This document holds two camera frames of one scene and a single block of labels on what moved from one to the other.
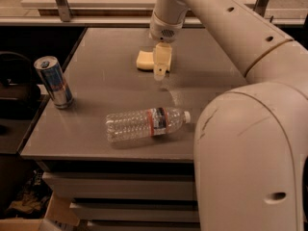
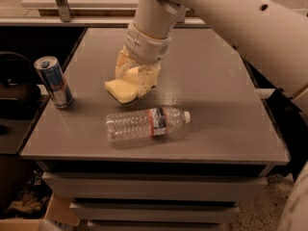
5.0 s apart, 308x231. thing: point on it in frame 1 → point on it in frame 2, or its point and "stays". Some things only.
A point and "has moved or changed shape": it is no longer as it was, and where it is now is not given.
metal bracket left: [62, 1] stays
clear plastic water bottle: [141, 123] stays
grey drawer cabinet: [125, 194] stays
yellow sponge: [144, 60] has moved or changed shape
